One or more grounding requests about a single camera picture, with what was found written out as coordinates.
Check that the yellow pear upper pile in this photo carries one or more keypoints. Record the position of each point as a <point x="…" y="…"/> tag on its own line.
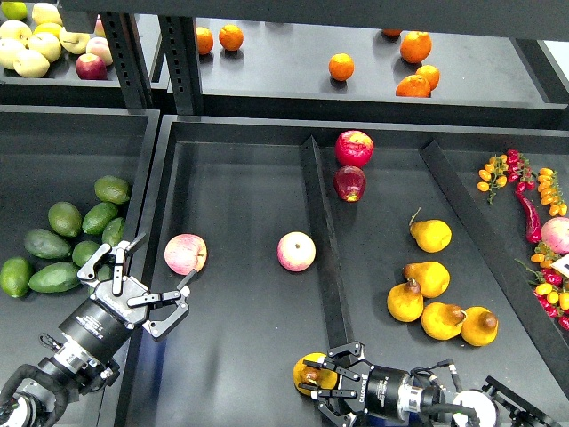
<point x="433" y="277"/>

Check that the bright green lime avocado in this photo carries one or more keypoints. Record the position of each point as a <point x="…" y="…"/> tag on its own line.
<point x="15" y="275"/>

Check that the yellow apple with stem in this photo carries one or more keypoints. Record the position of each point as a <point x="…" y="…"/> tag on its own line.
<point x="74" y="42"/>

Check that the yellow pear middle pile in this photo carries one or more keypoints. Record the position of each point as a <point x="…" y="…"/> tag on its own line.
<point x="442" y="321"/>

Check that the yellow pear pile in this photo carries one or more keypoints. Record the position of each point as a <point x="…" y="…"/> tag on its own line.
<point x="442" y="321"/>
<point x="433" y="277"/>
<point x="405" y="301"/>
<point x="480" y="327"/>

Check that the yellow apple front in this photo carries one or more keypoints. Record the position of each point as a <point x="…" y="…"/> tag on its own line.
<point x="30" y="64"/>

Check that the mixed cherry tomato bunch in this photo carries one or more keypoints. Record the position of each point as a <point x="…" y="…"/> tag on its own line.
<point x="550" y="286"/>

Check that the pink apple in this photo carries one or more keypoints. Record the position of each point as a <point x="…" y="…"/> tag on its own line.
<point x="296" y="251"/>
<point x="185" y="253"/>

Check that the orange cherry tomato bunch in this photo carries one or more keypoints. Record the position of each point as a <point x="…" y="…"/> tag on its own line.
<point x="493" y="176"/>

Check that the bright red apple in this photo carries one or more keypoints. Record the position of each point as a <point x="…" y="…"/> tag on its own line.
<point x="354" y="148"/>

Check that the white label card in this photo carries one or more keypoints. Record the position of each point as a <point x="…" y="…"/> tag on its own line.
<point x="561" y="265"/>

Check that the pink apple centre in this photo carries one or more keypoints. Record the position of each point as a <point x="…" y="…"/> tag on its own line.
<point x="296" y="251"/>

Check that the green avocado round left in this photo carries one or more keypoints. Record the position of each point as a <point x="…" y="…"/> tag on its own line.
<point x="65" y="219"/>

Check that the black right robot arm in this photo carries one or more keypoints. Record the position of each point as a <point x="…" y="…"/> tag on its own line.
<point x="434" y="396"/>

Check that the yellow pear left pile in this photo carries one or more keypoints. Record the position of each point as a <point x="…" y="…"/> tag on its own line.
<point x="405" y="301"/>

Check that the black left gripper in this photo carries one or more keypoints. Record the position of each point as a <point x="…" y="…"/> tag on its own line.
<point x="102" y="325"/>

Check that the black tray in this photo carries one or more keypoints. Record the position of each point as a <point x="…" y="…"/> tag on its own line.
<point x="51" y="154"/>
<point x="241" y="187"/>

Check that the pink apple left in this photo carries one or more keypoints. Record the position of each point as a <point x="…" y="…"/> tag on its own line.
<point x="185" y="253"/>

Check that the dark red apple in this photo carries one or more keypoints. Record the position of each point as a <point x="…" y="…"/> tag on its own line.
<point x="349" y="183"/>

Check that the black perforated post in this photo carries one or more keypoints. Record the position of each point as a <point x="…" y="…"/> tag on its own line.
<point x="181" y="53"/>
<point x="124" y="44"/>

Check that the peach on shelf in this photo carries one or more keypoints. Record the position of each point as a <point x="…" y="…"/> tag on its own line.
<point x="99" y="47"/>

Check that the yellow pear stem up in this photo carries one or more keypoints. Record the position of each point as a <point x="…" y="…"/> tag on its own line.
<point x="312" y="376"/>

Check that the red chili pepper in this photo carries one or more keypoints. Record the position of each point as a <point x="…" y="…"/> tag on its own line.
<point x="532" y="219"/>

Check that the black centre tray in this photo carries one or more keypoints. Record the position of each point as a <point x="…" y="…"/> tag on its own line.
<point x="241" y="187"/>

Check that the red apple on shelf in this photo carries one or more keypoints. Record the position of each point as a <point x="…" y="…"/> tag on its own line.
<point x="91" y="67"/>

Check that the green avocado top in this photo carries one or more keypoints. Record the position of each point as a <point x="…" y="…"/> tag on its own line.
<point x="112" y="189"/>

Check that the black left upper shelf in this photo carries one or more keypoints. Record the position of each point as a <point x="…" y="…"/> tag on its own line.
<point x="61" y="87"/>

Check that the green avocado by tray edge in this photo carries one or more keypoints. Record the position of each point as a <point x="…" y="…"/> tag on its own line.
<point x="113" y="233"/>

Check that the dark avocado lower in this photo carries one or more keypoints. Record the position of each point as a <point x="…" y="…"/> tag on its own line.
<point x="55" y="278"/>

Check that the yellow apple middle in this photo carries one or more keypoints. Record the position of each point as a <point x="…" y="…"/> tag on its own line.
<point x="47" y="44"/>

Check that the yellow pear with stem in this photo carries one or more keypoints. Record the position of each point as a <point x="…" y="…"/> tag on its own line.
<point x="431" y="236"/>

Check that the black perforated post right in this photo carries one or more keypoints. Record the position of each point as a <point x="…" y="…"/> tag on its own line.
<point x="181" y="53"/>

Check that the small green avocado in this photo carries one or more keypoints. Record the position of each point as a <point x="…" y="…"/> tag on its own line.
<point x="83" y="251"/>

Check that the black perforated post left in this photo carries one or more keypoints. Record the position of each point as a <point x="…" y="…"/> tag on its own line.
<point x="124" y="44"/>

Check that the green avocado slanted middle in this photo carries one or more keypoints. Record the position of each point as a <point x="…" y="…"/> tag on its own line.
<point x="98" y="218"/>

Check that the yellow apple left edge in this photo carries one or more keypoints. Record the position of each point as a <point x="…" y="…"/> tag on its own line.
<point x="9" y="48"/>

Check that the dark green avocado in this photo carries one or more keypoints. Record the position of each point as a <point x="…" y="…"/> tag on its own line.
<point x="46" y="245"/>

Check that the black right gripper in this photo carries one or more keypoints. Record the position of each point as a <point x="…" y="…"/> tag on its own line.
<point x="363" y="387"/>

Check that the black left tray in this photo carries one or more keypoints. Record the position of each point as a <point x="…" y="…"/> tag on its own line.
<point x="51" y="154"/>

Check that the yellow pear right pile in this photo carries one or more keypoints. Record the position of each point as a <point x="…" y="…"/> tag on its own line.
<point x="480" y="327"/>

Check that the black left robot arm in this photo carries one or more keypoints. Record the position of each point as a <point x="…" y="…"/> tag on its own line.
<point x="84" y="362"/>

